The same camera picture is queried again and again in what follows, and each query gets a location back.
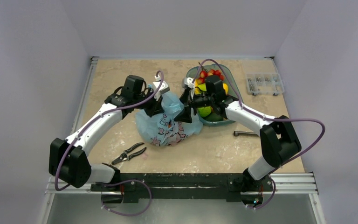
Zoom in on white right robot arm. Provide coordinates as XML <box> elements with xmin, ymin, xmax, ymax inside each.
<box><xmin>174</xmin><ymin>76</ymin><xmax>302</xmax><ymax>190</ymax></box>

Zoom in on teal plastic fruit basket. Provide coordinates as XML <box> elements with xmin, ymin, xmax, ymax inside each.
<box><xmin>197</xmin><ymin>63</ymin><xmax>240</xmax><ymax>127</ymax></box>

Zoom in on green fake pear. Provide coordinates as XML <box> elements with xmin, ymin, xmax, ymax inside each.
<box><xmin>198</xmin><ymin>83</ymin><xmax>207</xmax><ymax>93</ymax></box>

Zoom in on black handled pliers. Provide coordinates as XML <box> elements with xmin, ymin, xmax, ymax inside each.
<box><xmin>111</xmin><ymin>142</ymin><xmax>147</xmax><ymax>165</ymax></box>

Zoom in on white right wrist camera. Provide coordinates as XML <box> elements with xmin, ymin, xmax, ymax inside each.
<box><xmin>181</xmin><ymin>77</ymin><xmax>195</xmax><ymax>94</ymax></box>

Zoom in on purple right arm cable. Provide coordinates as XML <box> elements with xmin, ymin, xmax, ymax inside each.
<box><xmin>194</xmin><ymin>58</ymin><xmax>326</xmax><ymax>211</ymax></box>

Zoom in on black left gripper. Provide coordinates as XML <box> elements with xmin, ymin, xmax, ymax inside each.
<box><xmin>133</xmin><ymin>88</ymin><xmax>164</xmax><ymax>118</ymax></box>

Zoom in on red fake cherry bunch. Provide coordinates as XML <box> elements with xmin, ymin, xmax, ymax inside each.
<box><xmin>195</xmin><ymin>66</ymin><xmax>225</xmax><ymax>84</ymax></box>

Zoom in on dark green fake avocado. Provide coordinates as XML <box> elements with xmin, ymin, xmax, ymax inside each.
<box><xmin>204</xmin><ymin>113</ymin><xmax>224</xmax><ymax>122</ymax></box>

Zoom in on clear plastic screw box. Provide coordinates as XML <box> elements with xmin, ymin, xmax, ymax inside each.
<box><xmin>246</xmin><ymin>72</ymin><xmax>285</xmax><ymax>96</ymax></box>

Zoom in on yellow fake banana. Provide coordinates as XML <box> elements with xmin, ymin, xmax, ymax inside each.
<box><xmin>194</xmin><ymin>81</ymin><xmax>200</xmax><ymax>95</ymax></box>

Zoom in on light blue plastic bag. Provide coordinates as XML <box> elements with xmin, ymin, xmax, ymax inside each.
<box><xmin>135</xmin><ymin>91</ymin><xmax>203</xmax><ymax>147</ymax></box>

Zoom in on light green bumpy fake fruit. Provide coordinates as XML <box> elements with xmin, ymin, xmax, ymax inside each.
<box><xmin>198</xmin><ymin>106</ymin><xmax>213</xmax><ymax>118</ymax></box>

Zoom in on yellow fake mango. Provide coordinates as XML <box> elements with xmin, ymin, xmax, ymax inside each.
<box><xmin>223</xmin><ymin>83</ymin><xmax>229</xmax><ymax>95</ymax></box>

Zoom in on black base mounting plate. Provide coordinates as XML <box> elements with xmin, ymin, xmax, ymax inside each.
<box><xmin>90</xmin><ymin>173</ymin><xmax>274</xmax><ymax>204</ymax></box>

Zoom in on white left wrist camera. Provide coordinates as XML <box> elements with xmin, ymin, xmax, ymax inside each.
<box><xmin>151</xmin><ymin>76</ymin><xmax>170</xmax><ymax>100</ymax></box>

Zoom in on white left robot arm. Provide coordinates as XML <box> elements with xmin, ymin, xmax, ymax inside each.
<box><xmin>48</xmin><ymin>70</ymin><xmax>169</xmax><ymax>191</ymax></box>

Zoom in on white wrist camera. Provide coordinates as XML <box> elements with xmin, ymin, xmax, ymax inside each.
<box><xmin>151</xmin><ymin>76</ymin><xmax>170</xmax><ymax>100</ymax></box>
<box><xmin>181</xmin><ymin>77</ymin><xmax>195</xmax><ymax>94</ymax></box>

